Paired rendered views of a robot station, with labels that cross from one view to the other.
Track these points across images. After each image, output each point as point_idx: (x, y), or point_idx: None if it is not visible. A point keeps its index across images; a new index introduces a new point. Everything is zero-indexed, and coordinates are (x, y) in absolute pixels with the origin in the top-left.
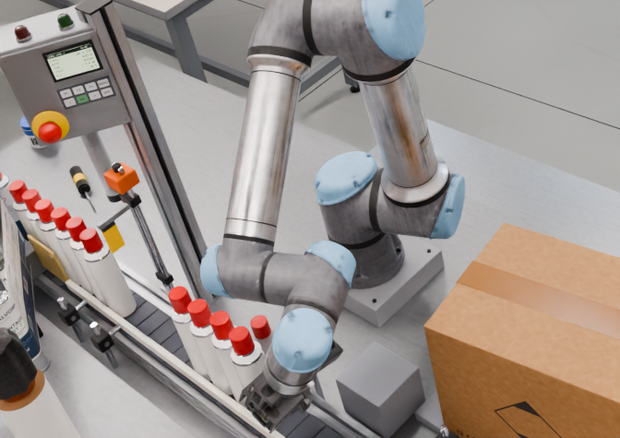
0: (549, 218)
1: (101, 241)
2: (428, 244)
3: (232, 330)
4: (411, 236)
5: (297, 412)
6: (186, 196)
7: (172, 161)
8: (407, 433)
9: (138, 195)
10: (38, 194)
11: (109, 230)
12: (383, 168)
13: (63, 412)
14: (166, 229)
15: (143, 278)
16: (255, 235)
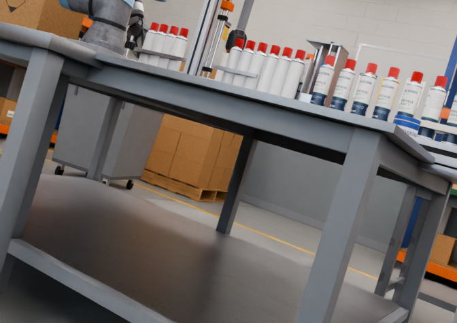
0: None
1: (234, 43)
2: (66, 38)
3: (158, 24)
4: (75, 40)
5: None
6: (198, 20)
7: None
8: None
9: (218, 14)
10: (284, 47)
11: (226, 28)
12: None
13: (217, 69)
14: (209, 43)
15: (214, 64)
16: None
